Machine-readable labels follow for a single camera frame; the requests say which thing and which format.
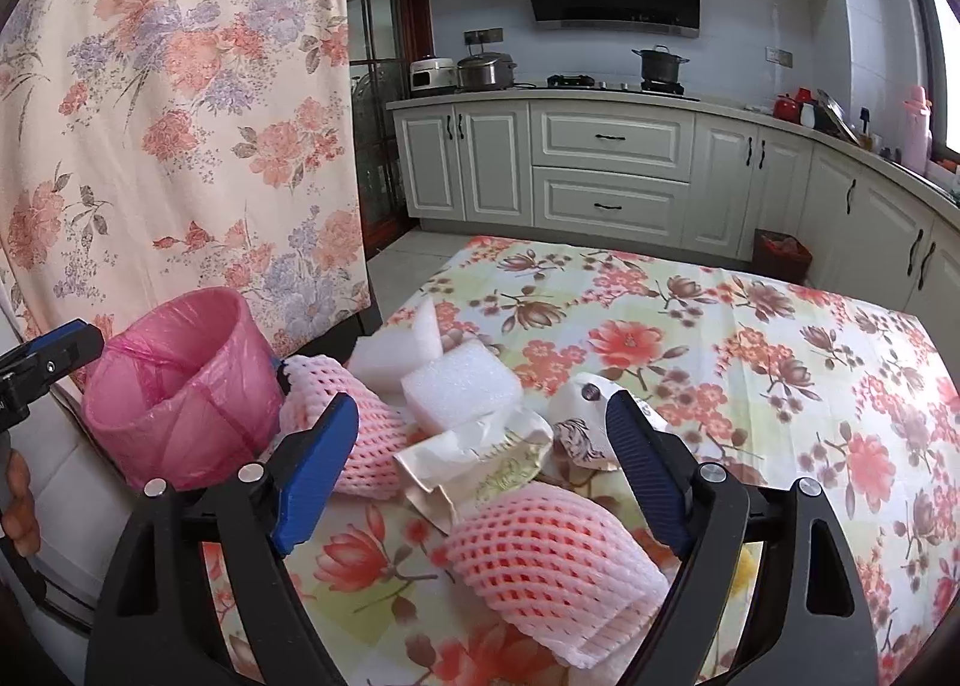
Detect pink thermos jug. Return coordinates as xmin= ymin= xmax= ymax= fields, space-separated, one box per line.
xmin=900 ymin=85 xmax=933 ymax=177

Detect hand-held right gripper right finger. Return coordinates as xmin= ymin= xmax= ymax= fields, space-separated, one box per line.
xmin=604 ymin=390 xmax=880 ymax=686

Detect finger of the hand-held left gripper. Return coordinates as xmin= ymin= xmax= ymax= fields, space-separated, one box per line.
xmin=0 ymin=321 xmax=104 ymax=387

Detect pink foam fruit net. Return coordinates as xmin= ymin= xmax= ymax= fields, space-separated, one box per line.
xmin=277 ymin=354 xmax=410 ymax=500
xmin=442 ymin=487 xmax=672 ymax=673

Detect person's left hand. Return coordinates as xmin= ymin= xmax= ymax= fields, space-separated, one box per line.
xmin=0 ymin=450 xmax=42 ymax=558

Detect steel pan lid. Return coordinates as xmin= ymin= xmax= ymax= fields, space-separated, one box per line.
xmin=816 ymin=88 xmax=856 ymax=137

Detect wooden framed glass door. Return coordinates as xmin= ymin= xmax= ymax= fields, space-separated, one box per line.
xmin=347 ymin=0 xmax=436 ymax=260

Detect white foam wedge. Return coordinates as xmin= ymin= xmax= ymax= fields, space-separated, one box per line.
xmin=346 ymin=296 xmax=445 ymax=383

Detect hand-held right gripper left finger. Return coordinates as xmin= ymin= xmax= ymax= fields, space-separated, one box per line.
xmin=88 ymin=392 xmax=361 ymax=686

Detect dark cooking pot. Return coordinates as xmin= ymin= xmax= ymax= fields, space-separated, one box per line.
xmin=631 ymin=45 xmax=691 ymax=86

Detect white base cabinets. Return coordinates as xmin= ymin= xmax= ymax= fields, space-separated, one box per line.
xmin=386 ymin=90 xmax=960 ymax=316

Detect beige paper wrapper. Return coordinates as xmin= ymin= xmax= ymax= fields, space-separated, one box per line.
xmin=392 ymin=408 xmax=556 ymax=533

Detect red enamel pot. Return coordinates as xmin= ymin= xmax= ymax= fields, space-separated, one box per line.
xmin=775 ymin=88 xmax=815 ymax=122

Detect white printed paper bag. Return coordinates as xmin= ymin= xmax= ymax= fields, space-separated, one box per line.
xmin=551 ymin=371 xmax=702 ymax=471

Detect kitchen window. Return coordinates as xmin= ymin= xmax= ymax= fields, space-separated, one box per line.
xmin=919 ymin=0 xmax=960 ymax=163

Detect pink lined waste bin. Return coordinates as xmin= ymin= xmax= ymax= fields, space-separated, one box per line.
xmin=81 ymin=286 xmax=286 ymax=492

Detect white foam block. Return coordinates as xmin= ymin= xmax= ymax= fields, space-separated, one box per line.
xmin=400 ymin=341 xmax=526 ymax=434

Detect black gas stove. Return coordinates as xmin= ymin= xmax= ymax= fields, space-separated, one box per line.
xmin=546 ymin=73 xmax=702 ymax=100

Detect steel pressure cooker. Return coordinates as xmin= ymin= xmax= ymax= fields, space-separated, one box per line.
xmin=456 ymin=51 xmax=518 ymax=91

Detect floral curtain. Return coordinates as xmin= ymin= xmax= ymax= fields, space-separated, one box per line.
xmin=0 ymin=0 xmax=372 ymax=387

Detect white rice cooker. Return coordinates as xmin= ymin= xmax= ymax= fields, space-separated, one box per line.
xmin=409 ymin=56 xmax=458 ymax=95

